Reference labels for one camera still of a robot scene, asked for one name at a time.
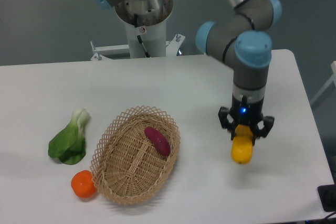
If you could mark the black device at table edge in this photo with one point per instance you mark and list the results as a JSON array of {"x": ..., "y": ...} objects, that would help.
[{"x": 327, "y": 197}]

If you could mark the green bok choy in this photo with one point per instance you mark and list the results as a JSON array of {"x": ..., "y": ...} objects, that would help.
[{"x": 69, "y": 145}]

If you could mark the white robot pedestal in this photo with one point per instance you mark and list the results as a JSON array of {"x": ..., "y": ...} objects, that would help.
[{"x": 145, "y": 26}]

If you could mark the woven wicker basket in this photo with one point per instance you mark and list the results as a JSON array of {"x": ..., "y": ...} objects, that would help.
[{"x": 126, "y": 167}]

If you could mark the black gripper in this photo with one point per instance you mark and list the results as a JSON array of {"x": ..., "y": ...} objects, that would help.
[{"x": 248, "y": 114}]

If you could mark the purple sweet potato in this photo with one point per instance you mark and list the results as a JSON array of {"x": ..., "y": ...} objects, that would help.
[{"x": 158, "y": 140}]

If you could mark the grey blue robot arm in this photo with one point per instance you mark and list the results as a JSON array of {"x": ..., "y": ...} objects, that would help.
[{"x": 241, "y": 44}]

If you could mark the white frame at right edge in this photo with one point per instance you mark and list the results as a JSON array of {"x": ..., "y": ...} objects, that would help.
[{"x": 326, "y": 89}]

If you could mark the orange tangerine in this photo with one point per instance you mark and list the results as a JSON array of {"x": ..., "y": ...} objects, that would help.
[{"x": 82, "y": 184}]

